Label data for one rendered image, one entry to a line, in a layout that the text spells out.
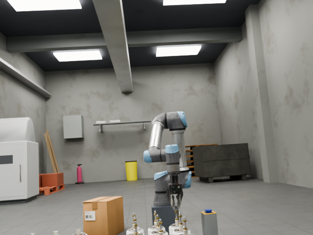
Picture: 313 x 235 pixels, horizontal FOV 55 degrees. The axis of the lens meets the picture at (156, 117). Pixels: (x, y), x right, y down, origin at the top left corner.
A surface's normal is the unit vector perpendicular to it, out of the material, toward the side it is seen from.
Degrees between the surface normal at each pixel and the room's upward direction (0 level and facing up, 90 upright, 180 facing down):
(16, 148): 90
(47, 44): 90
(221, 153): 90
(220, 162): 90
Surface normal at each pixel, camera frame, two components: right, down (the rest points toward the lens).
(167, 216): 0.05, -0.13
